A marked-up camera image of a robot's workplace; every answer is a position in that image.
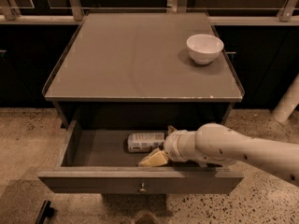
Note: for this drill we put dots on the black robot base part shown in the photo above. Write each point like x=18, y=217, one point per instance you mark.
x=46, y=210

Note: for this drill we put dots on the open grey top drawer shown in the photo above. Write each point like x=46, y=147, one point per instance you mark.
x=95, y=161

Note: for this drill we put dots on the blue labelled plastic bottle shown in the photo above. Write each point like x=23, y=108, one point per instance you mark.
x=144, y=142

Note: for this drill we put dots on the round metal drawer knob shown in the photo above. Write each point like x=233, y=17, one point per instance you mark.
x=142, y=189

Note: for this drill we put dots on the white ceramic bowl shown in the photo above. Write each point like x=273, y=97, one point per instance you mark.
x=204, y=49

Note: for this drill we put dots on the grey cabinet with glass top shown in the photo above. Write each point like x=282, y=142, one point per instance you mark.
x=131, y=71

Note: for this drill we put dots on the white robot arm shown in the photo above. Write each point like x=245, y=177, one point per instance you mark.
x=215, y=143

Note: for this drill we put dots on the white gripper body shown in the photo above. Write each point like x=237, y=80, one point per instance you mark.
x=171, y=146

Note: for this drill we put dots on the metal railing frame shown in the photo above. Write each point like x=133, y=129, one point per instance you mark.
x=220, y=12

